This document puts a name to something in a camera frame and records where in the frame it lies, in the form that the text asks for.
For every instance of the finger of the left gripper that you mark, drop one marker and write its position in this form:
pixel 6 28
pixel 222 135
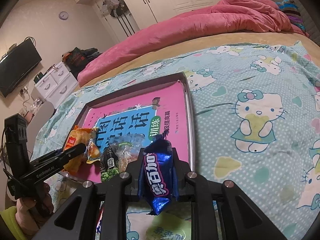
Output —
pixel 48 156
pixel 55 165

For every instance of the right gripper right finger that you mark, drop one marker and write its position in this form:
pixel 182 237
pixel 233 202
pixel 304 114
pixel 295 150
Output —
pixel 220 210

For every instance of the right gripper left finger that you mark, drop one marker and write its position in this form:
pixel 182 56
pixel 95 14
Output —
pixel 78 216

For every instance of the green yellow snack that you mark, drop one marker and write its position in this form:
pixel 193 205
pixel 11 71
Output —
pixel 169 229

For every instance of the black green-pea snack packet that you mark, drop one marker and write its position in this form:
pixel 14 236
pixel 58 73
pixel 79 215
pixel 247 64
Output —
pixel 108 164

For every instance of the blue Oreo packet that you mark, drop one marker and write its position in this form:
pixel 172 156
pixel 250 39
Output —
pixel 159 175

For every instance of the clear-wrapped red candy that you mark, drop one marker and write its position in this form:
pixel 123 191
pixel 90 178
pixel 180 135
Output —
pixel 126 152

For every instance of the snickers chocolate bar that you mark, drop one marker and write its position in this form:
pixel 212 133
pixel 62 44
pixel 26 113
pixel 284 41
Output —
pixel 100 222

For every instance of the yellow snack packet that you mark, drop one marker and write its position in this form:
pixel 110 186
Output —
pixel 92 151

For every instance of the person's hand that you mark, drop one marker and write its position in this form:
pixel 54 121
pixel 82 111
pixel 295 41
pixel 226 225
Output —
pixel 28 221

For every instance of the white drawer chest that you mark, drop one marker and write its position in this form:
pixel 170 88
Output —
pixel 55 86

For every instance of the dark clothes pile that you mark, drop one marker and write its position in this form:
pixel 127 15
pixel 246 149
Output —
pixel 77 59

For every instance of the Hello Kitty blue quilt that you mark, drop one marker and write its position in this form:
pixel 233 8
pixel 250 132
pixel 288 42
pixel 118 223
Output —
pixel 257 122

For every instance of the pink Chinese workbook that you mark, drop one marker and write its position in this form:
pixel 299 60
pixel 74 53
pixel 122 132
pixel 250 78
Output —
pixel 140 129

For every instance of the dark shallow box tray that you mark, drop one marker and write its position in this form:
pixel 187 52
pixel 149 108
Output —
pixel 140 119

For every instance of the pink blanket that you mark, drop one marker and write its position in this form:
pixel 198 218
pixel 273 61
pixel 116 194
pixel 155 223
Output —
pixel 227 16

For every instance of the striped colourful cloth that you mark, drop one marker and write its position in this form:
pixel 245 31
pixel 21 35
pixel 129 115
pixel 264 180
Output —
pixel 290 9

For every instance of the wall-mounted black television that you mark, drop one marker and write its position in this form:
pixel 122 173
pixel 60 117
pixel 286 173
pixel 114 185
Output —
pixel 17 64

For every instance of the round wall clock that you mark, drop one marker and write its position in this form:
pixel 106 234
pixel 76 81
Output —
pixel 63 15

